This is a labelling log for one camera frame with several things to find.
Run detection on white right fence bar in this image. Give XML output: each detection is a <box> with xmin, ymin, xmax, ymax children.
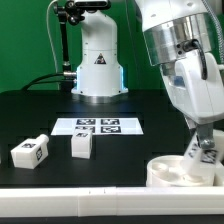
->
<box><xmin>213</xmin><ymin>130</ymin><xmax>224</xmax><ymax>187</ymax></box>

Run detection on white front fence bar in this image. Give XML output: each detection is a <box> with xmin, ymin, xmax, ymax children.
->
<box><xmin>0</xmin><ymin>187</ymin><xmax>224</xmax><ymax>218</ymax></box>

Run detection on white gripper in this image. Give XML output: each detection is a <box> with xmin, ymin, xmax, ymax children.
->
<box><xmin>162</xmin><ymin>51</ymin><xmax>224</xmax><ymax>149</ymax></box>

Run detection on white fence bar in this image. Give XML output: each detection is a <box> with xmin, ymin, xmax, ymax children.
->
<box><xmin>213</xmin><ymin>130</ymin><xmax>224</xmax><ymax>187</ymax></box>
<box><xmin>0</xmin><ymin>187</ymin><xmax>224</xmax><ymax>218</ymax></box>

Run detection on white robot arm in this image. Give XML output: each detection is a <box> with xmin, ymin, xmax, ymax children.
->
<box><xmin>74</xmin><ymin>0</ymin><xmax>224</xmax><ymax>149</ymax></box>

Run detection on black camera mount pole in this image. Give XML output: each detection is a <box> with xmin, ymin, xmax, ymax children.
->
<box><xmin>53</xmin><ymin>0</ymin><xmax>111</xmax><ymax>89</ymax></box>

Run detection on white cable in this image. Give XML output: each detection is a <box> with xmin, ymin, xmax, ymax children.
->
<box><xmin>45</xmin><ymin>0</ymin><xmax>60</xmax><ymax>74</ymax></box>

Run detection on black cables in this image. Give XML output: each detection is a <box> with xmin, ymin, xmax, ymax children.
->
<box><xmin>21</xmin><ymin>70</ymin><xmax>78</xmax><ymax>92</ymax></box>

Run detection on white round stool seat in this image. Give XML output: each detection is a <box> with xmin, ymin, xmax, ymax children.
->
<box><xmin>146</xmin><ymin>155</ymin><xmax>215</xmax><ymax>187</ymax></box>

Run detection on white marker sheet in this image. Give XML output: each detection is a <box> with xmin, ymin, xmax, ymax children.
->
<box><xmin>51</xmin><ymin>118</ymin><xmax>143</xmax><ymax>136</ymax></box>

